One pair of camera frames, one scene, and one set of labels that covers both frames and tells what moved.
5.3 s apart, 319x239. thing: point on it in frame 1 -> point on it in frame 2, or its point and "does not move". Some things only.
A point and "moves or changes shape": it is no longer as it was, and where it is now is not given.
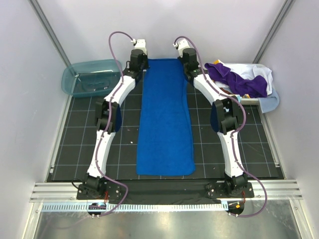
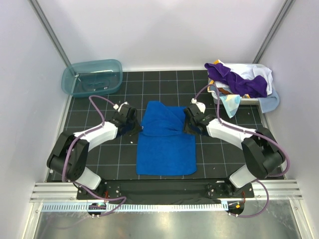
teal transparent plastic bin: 90,78 does not move
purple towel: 249,87 does not move
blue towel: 165,146 moves or changes shape
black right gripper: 180,58 -> 186,126
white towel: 247,71 does not move
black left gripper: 145,57 -> 137,129
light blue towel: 269,103 does not move
